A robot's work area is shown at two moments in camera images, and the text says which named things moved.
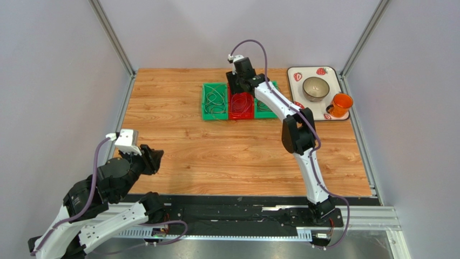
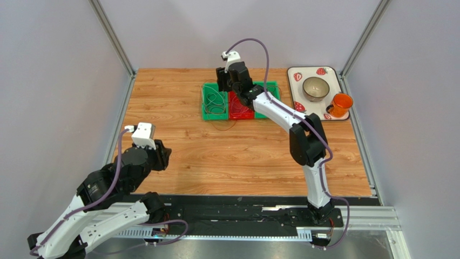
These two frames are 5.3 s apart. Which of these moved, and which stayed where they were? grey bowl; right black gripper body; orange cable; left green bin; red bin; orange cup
Moved: orange cable; right black gripper body
Stayed: left green bin; grey bowl; orange cup; red bin
